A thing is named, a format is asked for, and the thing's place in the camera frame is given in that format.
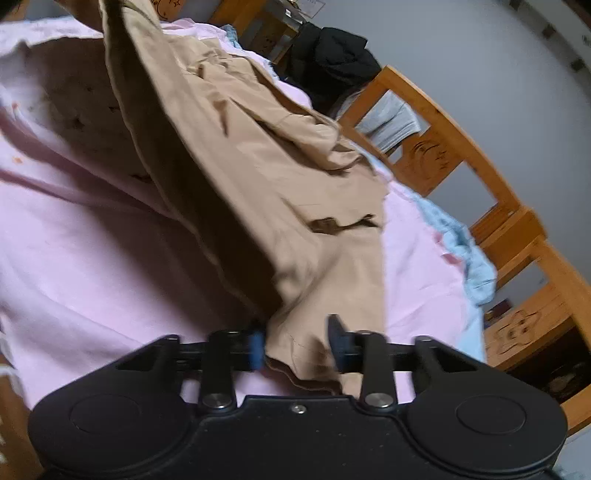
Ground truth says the white grey garment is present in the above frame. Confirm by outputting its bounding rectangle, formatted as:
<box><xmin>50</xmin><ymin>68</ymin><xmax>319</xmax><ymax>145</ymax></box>
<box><xmin>356</xmin><ymin>90</ymin><xmax>422</xmax><ymax>152</ymax></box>

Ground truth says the light blue blanket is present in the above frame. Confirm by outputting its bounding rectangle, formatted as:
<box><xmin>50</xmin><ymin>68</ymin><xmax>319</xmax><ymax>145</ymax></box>
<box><xmin>221</xmin><ymin>25</ymin><xmax>499</xmax><ymax>363</ymax></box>

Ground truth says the wooden bed frame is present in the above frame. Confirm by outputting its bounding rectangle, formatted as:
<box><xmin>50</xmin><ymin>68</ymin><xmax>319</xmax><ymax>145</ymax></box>
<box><xmin>0</xmin><ymin>0</ymin><xmax>591</xmax><ymax>437</ymax></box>

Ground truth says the brown patterned quilt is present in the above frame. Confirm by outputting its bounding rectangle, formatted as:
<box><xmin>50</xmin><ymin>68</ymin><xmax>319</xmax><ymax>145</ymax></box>
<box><xmin>0</xmin><ymin>355</ymin><xmax>43</xmax><ymax>480</ymax></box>

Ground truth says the tan hooded zip jacket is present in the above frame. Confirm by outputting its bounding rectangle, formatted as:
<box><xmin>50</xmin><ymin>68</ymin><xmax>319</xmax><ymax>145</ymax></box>
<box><xmin>52</xmin><ymin>1</ymin><xmax>386</xmax><ymax>395</ymax></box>

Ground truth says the pink bed sheet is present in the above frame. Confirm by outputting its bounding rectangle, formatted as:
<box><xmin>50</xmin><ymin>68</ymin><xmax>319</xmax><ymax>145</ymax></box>
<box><xmin>0</xmin><ymin>17</ymin><xmax>486</xmax><ymax>411</ymax></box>

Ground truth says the black clothes pile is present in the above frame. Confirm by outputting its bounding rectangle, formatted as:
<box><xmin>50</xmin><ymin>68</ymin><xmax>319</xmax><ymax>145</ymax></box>
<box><xmin>281</xmin><ymin>23</ymin><xmax>382</xmax><ymax>115</ymax></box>

